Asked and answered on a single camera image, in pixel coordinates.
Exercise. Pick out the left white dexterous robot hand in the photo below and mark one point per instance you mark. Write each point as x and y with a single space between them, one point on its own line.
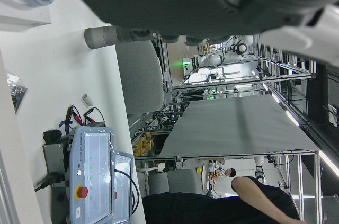
159 1

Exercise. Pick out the red black clip leads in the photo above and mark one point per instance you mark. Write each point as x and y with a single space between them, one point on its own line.
76 116

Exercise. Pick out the distant person black hair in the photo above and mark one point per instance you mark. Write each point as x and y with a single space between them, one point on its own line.
230 172

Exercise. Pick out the small black device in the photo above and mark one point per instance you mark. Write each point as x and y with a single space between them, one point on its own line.
51 136

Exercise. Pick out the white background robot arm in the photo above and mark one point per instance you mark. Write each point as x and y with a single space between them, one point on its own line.
209 59

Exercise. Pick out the small white tube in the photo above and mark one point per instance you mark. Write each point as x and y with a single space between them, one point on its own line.
87 100

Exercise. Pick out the man in black shirt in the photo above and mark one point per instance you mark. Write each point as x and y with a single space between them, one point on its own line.
212 208

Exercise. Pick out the grey office chair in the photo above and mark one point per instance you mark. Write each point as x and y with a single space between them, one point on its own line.
182 181
157 184
140 81

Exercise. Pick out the aluminium frame structure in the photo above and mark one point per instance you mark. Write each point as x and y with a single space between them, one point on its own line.
317 181

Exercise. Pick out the grey cylindrical bottle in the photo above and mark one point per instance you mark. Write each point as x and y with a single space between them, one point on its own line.
100 37

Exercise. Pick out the black power plug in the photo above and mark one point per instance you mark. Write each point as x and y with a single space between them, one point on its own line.
51 179

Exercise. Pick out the white humanoid background robot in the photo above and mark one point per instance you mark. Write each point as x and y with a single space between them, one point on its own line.
259 171

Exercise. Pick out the grey blue teach pendant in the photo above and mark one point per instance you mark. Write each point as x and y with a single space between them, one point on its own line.
79 168
123 181

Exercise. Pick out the yellow blocks pile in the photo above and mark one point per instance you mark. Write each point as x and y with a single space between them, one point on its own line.
141 147

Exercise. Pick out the metal electronics box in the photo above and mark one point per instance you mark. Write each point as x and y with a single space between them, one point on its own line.
53 160

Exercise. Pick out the black plastic parts bag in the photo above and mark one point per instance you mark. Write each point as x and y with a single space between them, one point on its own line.
17 94

